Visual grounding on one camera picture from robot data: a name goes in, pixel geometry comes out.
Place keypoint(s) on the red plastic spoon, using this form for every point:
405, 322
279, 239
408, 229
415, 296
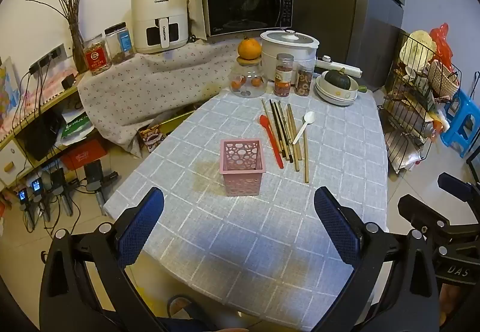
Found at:
273, 142

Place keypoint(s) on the large orange fruit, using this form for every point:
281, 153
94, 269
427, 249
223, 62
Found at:
249, 48

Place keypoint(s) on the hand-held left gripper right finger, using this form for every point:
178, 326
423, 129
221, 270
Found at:
337, 221

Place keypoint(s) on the blue plastic stool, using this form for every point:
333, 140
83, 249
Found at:
459, 122

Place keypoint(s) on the dried mushroom jar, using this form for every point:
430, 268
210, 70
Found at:
304, 81

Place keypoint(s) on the black microwave oven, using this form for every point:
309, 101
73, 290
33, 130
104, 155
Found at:
247, 4

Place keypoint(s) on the grey checked tablecloth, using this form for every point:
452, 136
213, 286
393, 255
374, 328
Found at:
243, 242

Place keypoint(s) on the pink perforated plastic basket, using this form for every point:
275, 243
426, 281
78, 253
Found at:
242, 167

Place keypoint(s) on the red label plastic jar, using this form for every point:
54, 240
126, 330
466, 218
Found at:
96, 56

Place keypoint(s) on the black box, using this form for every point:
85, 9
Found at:
37, 135

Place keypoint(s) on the wooden shelf unit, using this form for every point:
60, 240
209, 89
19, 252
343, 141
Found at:
22, 129

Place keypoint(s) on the printed cardboard box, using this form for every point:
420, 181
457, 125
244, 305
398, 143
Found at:
155, 134

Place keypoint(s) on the woven straw basket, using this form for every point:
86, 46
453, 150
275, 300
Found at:
443, 79

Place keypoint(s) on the glass jar with wooden lid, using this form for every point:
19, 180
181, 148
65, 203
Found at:
248, 77

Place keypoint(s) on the grey refrigerator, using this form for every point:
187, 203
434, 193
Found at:
378, 9

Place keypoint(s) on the person's slipper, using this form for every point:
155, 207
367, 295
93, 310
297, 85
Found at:
180, 304

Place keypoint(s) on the small orange in jar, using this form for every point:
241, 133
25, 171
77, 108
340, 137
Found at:
256, 81
237, 84

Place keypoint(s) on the dried branch bundle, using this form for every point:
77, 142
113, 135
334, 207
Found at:
73, 6

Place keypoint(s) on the white electric cooking pot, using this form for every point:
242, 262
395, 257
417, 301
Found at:
288, 49

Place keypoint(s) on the red plastic bag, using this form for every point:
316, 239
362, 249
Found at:
440, 43

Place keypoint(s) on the black charger with lit screen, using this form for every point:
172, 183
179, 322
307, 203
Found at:
21, 195
36, 185

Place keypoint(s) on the green plastic bag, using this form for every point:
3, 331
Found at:
75, 125

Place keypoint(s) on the red flat box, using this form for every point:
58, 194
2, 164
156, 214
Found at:
83, 156

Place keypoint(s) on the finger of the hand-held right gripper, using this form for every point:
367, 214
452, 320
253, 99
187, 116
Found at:
453, 185
420, 210

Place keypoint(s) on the wall power strip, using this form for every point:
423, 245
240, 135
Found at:
47, 57

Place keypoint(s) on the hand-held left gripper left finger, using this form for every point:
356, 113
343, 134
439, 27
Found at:
140, 221

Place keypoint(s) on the white plastic spoon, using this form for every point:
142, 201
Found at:
304, 125

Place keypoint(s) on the floral cabinet cover cloth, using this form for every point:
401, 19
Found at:
150, 88

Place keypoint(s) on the blue label plastic jar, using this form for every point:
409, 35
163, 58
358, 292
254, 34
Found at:
119, 43

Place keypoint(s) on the black floor stand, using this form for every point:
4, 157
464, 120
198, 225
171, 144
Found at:
95, 178

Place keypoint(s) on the stack of white bowls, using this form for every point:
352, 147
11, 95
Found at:
333, 94

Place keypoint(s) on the dark green squash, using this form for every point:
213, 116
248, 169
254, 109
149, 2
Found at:
337, 79

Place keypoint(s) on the red spice jar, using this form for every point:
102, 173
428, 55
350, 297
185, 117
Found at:
284, 75

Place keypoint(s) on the white air fryer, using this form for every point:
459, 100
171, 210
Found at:
159, 17

